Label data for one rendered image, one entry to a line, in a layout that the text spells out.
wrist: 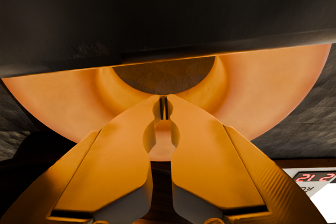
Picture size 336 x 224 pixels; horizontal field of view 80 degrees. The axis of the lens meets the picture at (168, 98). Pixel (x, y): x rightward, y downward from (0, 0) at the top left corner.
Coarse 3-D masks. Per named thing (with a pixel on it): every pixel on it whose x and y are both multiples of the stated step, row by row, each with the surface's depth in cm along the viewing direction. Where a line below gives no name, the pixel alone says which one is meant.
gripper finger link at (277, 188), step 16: (224, 128) 9; (240, 144) 8; (256, 160) 7; (256, 176) 7; (272, 176) 7; (288, 176) 7; (272, 192) 6; (288, 192) 6; (304, 192) 6; (272, 208) 6; (288, 208) 6; (304, 208) 6
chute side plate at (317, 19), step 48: (0, 0) 4; (48, 0) 4; (96, 0) 4; (144, 0) 4; (192, 0) 4; (240, 0) 4; (288, 0) 4; (0, 48) 5; (48, 48) 5; (96, 48) 5; (144, 48) 5
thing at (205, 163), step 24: (168, 96) 12; (168, 120) 12; (192, 120) 10; (216, 120) 10; (192, 144) 8; (216, 144) 8; (192, 168) 7; (216, 168) 7; (240, 168) 7; (192, 192) 6; (216, 192) 6; (240, 192) 6; (192, 216) 7; (216, 216) 6
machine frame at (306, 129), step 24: (120, 72) 18; (144, 72) 18; (168, 72) 18; (192, 72) 18; (0, 96) 20; (312, 96) 21; (0, 120) 23; (24, 120) 23; (288, 120) 23; (312, 120) 23; (0, 144) 37; (264, 144) 37; (288, 144) 37; (312, 144) 37
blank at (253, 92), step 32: (224, 64) 9; (256, 64) 9; (288, 64) 9; (320, 64) 9; (32, 96) 10; (64, 96) 10; (96, 96) 11; (128, 96) 13; (192, 96) 14; (224, 96) 11; (256, 96) 11; (288, 96) 11; (64, 128) 12; (96, 128) 12; (160, 128) 13; (256, 128) 13; (160, 160) 16
